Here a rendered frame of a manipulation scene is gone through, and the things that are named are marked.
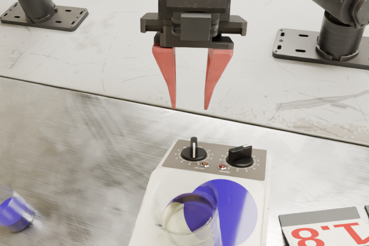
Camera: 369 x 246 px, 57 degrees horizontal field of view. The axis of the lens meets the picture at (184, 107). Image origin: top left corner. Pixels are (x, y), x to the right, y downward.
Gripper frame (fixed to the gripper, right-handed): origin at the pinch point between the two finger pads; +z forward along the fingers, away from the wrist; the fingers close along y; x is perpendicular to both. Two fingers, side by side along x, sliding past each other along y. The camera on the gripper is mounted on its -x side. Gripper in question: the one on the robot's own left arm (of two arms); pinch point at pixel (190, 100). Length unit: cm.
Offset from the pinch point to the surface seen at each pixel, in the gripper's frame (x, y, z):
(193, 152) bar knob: -0.5, 0.6, 6.3
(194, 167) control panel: -1.8, 0.8, 7.4
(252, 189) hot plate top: -7.2, 6.4, 6.5
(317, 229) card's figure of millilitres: -5.4, 14.4, 12.7
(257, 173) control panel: -3.0, 7.8, 7.2
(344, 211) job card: -3.2, 18.2, 11.9
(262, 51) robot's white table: 22.8, 12.6, -1.4
